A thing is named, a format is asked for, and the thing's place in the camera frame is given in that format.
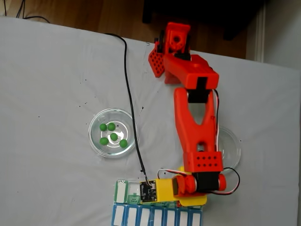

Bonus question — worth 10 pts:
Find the weekly pill organizer box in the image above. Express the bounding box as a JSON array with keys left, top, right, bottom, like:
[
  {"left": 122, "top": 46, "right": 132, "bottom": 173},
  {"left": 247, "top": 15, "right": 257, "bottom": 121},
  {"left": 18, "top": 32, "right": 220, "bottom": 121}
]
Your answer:
[{"left": 111, "top": 180, "right": 206, "bottom": 226}]

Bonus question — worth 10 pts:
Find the glass bowl with green candies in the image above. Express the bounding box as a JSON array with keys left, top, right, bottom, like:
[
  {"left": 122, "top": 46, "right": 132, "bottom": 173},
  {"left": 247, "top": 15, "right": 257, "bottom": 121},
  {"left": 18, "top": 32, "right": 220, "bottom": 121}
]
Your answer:
[{"left": 88, "top": 107, "right": 140, "bottom": 159}]

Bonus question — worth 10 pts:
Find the glass bowl with red candies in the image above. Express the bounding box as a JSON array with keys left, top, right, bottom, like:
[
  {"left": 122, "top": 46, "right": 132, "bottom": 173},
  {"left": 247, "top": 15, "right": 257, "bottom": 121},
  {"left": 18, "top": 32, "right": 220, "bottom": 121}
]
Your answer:
[{"left": 215, "top": 126, "right": 242, "bottom": 175}]

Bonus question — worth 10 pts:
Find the white table cover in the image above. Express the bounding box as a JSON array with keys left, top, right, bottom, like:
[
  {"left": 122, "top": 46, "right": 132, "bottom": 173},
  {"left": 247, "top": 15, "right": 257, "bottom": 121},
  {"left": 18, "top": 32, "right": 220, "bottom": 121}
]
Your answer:
[{"left": 0, "top": 16, "right": 301, "bottom": 226}]

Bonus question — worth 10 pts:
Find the dark wooden furniture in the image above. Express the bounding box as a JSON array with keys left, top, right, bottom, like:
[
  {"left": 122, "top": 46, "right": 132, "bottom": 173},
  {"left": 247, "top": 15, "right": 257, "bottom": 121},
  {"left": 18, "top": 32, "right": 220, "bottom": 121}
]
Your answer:
[{"left": 142, "top": 0, "right": 269, "bottom": 41}]

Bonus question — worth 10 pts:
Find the white door trim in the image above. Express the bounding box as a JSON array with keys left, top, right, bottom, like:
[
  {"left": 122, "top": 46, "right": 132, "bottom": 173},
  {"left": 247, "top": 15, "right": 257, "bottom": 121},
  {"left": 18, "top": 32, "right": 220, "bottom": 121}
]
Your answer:
[{"left": 255, "top": 3, "right": 268, "bottom": 63}]

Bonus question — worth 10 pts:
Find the black camera circuit board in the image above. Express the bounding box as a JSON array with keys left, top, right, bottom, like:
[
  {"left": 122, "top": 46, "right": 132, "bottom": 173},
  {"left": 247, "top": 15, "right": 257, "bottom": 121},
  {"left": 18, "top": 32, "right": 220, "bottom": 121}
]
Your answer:
[{"left": 139, "top": 180, "right": 158, "bottom": 203}]

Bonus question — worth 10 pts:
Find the white red servo wire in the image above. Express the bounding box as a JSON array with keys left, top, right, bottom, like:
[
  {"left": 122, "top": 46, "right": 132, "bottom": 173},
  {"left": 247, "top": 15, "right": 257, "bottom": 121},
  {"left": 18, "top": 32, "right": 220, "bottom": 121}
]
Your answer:
[{"left": 157, "top": 89, "right": 241, "bottom": 196}]

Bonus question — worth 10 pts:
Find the thick black camera cable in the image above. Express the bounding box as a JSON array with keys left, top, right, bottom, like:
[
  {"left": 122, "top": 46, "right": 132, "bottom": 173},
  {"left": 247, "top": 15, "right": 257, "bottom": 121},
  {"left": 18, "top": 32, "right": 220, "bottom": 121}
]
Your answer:
[{"left": 104, "top": 32, "right": 152, "bottom": 188}]

